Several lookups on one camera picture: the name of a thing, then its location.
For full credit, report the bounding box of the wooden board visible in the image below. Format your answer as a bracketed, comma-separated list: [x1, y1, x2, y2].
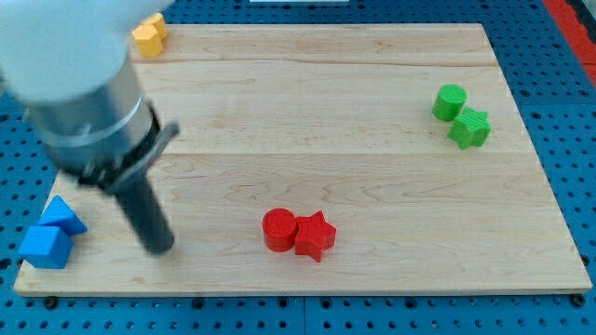
[14, 23, 592, 297]

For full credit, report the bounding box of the yellow hexagon block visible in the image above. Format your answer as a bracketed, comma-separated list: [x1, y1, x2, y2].
[131, 25, 164, 58]
[142, 12, 168, 39]

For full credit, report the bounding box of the green cylinder block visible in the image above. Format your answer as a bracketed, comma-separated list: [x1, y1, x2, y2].
[432, 84, 467, 121]

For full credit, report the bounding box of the red star block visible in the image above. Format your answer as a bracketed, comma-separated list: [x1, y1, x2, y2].
[294, 210, 337, 262]

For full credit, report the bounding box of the yellow hexagon block front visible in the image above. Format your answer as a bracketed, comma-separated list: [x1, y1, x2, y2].
[131, 25, 164, 58]

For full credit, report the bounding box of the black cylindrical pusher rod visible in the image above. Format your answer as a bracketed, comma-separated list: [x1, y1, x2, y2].
[115, 176, 175, 254]

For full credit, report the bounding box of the blue cube block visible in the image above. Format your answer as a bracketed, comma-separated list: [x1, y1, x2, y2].
[18, 225, 74, 269]

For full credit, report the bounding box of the yellow hexagon block rear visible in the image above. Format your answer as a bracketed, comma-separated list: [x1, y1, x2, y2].
[142, 12, 168, 39]

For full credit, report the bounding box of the blue triangle block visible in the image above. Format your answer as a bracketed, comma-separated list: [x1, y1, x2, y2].
[37, 195, 88, 236]

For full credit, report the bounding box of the green star block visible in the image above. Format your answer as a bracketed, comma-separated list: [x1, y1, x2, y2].
[448, 107, 492, 150]

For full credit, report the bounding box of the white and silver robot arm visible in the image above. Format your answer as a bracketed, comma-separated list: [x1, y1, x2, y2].
[1, 0, 179, 254]

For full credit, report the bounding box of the red strip at corner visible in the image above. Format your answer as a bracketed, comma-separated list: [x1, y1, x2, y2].
[543, 0, 595, 85]

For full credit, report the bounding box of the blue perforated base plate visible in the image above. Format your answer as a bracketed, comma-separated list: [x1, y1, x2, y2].
[1, 0, 595, 334]

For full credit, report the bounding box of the red cylinder block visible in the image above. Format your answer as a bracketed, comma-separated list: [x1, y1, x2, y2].
[262, 208, 298, 252]

